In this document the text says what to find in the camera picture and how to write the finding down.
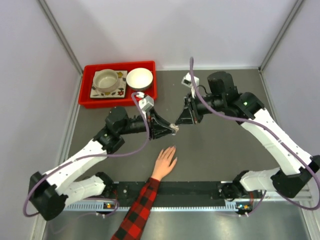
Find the beige ceramic bowl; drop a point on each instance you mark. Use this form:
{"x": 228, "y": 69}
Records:
{"x": 106, "y": 80}

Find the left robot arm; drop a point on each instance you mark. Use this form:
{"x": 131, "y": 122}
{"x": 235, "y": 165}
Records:
{"x": 51, "y": 192}

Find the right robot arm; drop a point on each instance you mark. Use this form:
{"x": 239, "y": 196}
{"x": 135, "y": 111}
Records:
{"x": 296, "y": 166}

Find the person's hand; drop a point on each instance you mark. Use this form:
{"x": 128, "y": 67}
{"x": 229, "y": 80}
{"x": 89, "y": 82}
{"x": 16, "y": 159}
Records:
{"x": 164, "y": 163}

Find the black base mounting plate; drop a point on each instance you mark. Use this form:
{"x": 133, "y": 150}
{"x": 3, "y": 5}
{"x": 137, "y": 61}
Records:
{"x": 174, "y": 194}

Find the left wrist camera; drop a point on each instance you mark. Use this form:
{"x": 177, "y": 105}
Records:
{"x": 146, "y": 102}

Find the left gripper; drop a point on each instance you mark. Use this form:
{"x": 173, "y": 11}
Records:
{"x": 163, "y": 129}

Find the red plastic tray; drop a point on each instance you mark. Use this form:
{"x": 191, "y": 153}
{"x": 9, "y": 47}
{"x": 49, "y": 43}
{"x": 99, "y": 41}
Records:
{"x": 125, "y": 99}

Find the floral square plate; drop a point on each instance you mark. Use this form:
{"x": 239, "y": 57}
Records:
{"x": 118, "y": 93}

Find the white ceramic bowl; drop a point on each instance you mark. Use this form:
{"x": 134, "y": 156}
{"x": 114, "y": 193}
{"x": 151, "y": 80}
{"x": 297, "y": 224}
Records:
{"x": 139, "y": 79}

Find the glitter nail polish bottle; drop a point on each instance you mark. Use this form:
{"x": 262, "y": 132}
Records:
{"x": 174, "y": 129}

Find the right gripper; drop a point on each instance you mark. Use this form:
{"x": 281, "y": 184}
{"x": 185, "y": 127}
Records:
{"x": 185, "y": 117}

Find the red plaid sleeve forearm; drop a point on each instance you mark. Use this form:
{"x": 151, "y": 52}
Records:
{"x": 135, "y": 220}

